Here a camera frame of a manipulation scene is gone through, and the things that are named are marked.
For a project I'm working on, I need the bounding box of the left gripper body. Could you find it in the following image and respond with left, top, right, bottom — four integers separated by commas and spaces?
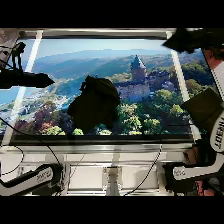
0, 69, 38, 90

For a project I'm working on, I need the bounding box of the dark olive garment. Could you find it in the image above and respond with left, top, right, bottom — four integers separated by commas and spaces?
66, 75, 122, 135

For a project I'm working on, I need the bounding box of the olive brown garment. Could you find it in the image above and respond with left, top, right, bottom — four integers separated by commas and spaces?
180, 87, 224, 134

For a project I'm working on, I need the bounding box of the black cable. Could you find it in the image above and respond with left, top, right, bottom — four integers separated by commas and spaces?
123, 143, 164, 197
0, 116, 64, 169
0, 144, 25, 177

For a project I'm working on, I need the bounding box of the silver frame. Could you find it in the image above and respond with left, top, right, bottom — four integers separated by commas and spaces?
0, 28, 224, 197

